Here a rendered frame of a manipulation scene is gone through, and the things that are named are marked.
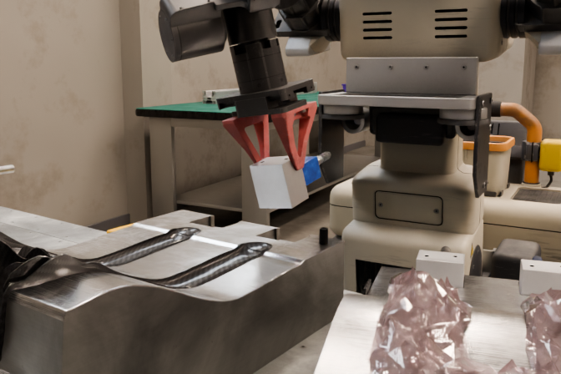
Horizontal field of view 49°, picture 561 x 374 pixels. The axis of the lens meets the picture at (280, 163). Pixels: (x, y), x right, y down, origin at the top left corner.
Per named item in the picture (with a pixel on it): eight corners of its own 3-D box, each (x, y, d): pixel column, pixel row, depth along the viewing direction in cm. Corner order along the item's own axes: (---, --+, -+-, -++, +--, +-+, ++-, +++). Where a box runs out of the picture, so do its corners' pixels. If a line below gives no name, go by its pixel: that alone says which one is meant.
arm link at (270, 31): (274, -19, 68) (255, -11, 73) (215, -8, 65) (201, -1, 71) (287, 43, 69) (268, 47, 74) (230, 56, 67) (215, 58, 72)
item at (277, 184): (317, 174, 84) (309, 136, 83) (348, 173, 81) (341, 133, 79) (259, 208, 74) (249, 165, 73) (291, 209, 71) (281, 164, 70)
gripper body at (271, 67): (285, 105, 66) (271, 37, 65) (217, 114, 73) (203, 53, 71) (317, 93, 71) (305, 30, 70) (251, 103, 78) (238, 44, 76)
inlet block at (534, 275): (513, 277, 76) (516, 235, 76) (557, 281, 75) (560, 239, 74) (519, 318, 64) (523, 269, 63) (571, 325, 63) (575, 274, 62)
